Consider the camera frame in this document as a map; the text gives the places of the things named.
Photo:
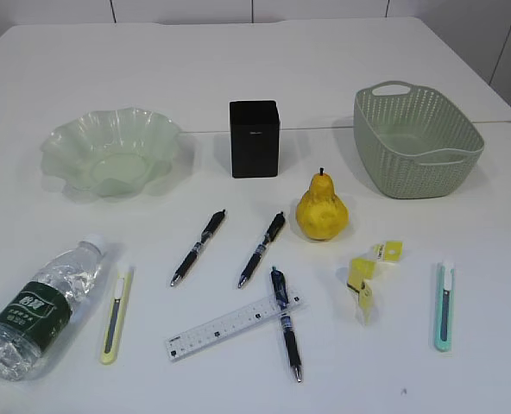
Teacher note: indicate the yellow pear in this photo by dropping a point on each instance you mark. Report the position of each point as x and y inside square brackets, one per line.
[320, 213]

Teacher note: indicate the yellow waste paper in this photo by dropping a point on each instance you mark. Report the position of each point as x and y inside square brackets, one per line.
[363, 269]

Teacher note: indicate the clear water bottle green label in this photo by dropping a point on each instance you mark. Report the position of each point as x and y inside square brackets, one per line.
[35, 317]

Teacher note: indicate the black pen middle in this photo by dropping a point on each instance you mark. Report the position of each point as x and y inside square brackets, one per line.
[273, 230]

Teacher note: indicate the black pen left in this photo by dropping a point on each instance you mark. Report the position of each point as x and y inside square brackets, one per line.
[206, 234]

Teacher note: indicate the black square pen holder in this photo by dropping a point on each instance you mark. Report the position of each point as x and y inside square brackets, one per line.
[254, 139]

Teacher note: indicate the black pen on ruler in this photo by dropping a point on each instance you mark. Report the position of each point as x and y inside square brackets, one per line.
[281, 298]

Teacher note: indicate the green wavy glass plate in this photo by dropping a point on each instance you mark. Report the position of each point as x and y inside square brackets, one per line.
[111, 153]

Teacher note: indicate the yellow utility knife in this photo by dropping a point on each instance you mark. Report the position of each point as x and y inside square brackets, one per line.
[118, 305]

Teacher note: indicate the clear plastic ruler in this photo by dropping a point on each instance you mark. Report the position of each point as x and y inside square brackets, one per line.
[193, 340]

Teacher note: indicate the green woven plastic basket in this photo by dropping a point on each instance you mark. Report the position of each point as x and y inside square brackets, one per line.
[416, 144]

